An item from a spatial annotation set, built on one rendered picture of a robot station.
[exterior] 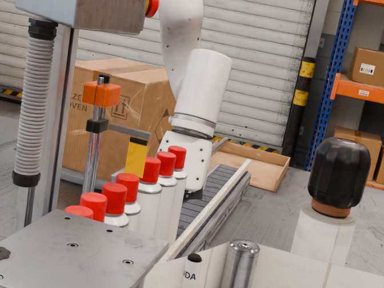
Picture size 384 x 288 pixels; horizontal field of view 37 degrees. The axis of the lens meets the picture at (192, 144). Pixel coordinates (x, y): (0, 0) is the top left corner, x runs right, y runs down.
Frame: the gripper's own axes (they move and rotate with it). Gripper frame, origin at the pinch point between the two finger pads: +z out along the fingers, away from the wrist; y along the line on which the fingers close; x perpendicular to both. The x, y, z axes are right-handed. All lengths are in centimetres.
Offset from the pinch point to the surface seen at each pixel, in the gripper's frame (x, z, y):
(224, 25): 380, -156, -90
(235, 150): 93, -24, -6
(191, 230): 3.1, 1.9, 4.4
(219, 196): 24.7, -5.9, 4.3
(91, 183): -21.5, -2.2, -7.9
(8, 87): 397, -59, -286
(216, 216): 23.1, -1.4, 5.1
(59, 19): -47, -20, -7
